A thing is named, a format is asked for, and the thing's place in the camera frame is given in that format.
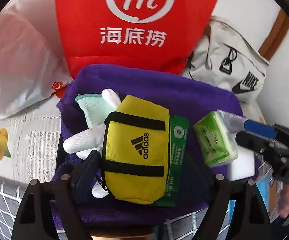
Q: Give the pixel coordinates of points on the blue tissue pack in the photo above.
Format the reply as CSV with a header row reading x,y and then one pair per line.
x,y
263,190

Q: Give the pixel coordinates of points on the white plastic shopping bag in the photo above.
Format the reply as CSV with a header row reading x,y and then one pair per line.
x,y
17,67

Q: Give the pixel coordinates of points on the purple towel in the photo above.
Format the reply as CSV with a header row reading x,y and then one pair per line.
x,y
159,90

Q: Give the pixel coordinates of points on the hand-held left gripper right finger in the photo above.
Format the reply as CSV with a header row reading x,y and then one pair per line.
x,y
210,183

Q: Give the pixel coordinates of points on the white work glove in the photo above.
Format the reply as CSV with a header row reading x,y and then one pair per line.
x,y
79,142

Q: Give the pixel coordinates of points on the brown wooden door frame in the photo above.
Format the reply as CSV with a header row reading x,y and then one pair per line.
x,y
277,35

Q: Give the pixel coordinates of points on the grey waist bag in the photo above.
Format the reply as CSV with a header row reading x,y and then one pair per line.
x,y
209,62

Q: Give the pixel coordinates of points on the yellow zip pouch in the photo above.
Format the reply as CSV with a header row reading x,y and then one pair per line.
x,y
129,125

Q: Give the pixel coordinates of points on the red paper bag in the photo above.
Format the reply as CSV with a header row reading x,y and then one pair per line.
x,y
84,30

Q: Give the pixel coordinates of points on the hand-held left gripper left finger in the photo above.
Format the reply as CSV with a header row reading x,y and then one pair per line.
x,y
87,171

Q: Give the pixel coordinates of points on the green pocket tissue pack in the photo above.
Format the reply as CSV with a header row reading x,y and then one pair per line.
x,y
214,140

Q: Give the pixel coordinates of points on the green wet wipes packet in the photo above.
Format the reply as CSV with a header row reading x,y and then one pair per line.
x,y
177,150

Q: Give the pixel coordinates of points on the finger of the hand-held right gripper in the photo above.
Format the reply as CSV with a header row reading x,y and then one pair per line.
x,y
252,141
259,128

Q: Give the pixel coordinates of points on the fruit printed bed sheet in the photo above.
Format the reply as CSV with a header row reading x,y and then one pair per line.
x,y
29,135

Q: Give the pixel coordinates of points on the white box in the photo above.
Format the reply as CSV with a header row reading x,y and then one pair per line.
x,y
242,167

